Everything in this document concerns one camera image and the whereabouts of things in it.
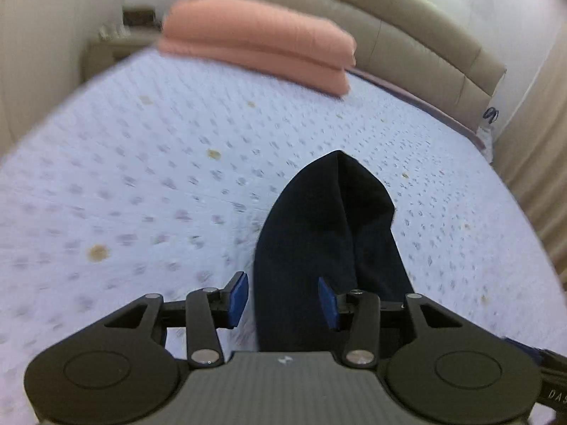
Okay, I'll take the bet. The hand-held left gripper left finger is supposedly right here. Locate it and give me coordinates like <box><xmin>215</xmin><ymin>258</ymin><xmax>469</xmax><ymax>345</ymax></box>
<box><xmin>104</xmin><ymin>271</ymin><xmax>249</xmax><ymax>368</ymax></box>

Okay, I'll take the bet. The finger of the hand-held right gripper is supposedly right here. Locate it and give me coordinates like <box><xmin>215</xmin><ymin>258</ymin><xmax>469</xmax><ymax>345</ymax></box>
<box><xmin>505</xmin><ymin>337</ymin><xmax>567</xmax><ymax>370</ymax></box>

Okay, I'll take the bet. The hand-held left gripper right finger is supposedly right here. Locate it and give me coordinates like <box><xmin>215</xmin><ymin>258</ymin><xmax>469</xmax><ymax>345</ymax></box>
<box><xmin>318</xmin><ymin>277</ymin><xmax>466</xmax><ymax>367</ymax></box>

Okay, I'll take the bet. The dark navy garment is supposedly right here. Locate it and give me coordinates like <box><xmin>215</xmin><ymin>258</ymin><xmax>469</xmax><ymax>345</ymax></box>
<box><xmin>253</xmin><ymin>151</ymin><xmax>415</xmax><ymax>352</ymax></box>

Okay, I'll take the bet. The bed with floral bedspread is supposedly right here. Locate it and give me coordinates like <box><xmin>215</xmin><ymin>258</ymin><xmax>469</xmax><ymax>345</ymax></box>
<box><xmin>0</xmin><ymin>46</ymin><xmax>554</xmax><ymax>425</ymax></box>

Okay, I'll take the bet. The beige curtain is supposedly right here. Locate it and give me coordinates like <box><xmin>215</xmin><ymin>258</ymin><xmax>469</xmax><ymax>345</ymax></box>
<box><xmin>492</xmin><ymin>31</ymin><xmax>567</xmax><ymax>284</ymax></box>

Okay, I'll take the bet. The purple bed sheet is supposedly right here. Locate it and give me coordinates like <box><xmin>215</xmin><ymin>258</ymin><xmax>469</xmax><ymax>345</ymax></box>
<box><xmin>350</xmin><ymin>68</ymin><xmax>488</xmax><ymax>151</ymax></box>

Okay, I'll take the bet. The pink folded blanket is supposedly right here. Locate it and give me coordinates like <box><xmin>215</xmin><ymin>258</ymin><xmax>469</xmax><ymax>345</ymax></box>
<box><xmin>157</xmin><ymin>0</ymin><xmax>357</xmax><ymax>97</ymax></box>

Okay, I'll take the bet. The beige padded headboard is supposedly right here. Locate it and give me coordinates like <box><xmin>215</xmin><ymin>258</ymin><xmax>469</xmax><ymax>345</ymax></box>
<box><xmin>192</xmin><ymin>0</ymin><xmax>507</xmax><ymax>134</ymax></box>

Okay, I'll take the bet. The beige nightstand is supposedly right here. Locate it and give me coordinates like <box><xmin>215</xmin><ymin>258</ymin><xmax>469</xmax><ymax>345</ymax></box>
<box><xmin>86</xmin><ymin>31</ymin><xmax>162</xmax><ymax>83</ymax></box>

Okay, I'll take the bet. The dark patterned pouch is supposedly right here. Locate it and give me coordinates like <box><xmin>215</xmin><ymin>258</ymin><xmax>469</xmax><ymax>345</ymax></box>
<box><xmin>122</xmin><ymin>6</ymin><xmax>156</xmax><ymax>27</ymax></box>

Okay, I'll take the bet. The white wardrobe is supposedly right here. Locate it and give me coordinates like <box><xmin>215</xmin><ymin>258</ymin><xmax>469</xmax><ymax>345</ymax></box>
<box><xmin>0</xmin><ymin>0</ymin><xmax>134</xmax><ymax>160</ymax></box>

